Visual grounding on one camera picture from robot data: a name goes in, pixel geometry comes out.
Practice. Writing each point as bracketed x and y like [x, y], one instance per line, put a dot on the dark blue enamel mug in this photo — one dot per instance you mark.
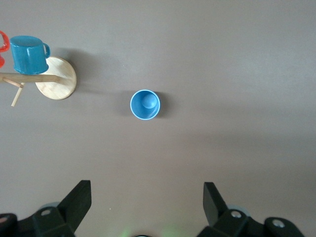
[27, 56]

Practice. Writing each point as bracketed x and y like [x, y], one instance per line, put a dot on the wooden mug tree stand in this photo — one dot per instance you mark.
[61, 82]

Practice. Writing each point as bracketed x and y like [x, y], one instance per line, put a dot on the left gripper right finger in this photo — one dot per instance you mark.
[222, 222]

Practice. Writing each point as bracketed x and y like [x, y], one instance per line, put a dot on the red enamel mug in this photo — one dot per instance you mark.
[1, 63]

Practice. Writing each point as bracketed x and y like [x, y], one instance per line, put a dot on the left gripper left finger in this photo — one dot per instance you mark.
[61, 219]

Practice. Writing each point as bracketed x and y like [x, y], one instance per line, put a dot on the light blue plastic cup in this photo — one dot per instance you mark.
[145, 112]

